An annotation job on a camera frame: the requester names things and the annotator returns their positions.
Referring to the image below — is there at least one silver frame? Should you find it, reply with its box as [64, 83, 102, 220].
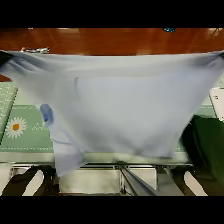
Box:
[0, 161, 224, 197]

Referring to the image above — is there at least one white paper sheet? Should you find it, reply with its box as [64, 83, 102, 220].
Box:
[209, 87, 224, 122]

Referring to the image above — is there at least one blue object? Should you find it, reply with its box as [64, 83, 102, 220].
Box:
[162, 27, 177, 34]

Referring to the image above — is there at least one light blue shirt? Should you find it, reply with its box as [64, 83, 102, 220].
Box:
[0, 49, 224, 178]

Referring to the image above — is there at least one silver metal bar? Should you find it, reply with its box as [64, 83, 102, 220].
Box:
[19, 46, 51, 55]

